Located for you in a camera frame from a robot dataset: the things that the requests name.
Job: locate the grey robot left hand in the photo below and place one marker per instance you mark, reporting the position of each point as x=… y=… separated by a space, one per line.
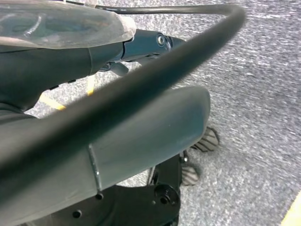
x=47 y=71

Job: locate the black robot leg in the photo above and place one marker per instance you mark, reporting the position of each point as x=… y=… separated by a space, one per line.
x=131 y=206

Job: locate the black ribbed robot foot pad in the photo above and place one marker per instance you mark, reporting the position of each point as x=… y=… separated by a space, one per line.
x=190 y=174
x=207 y=140

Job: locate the clear plastic film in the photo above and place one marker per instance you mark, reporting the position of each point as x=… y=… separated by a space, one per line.
x=59 y=25

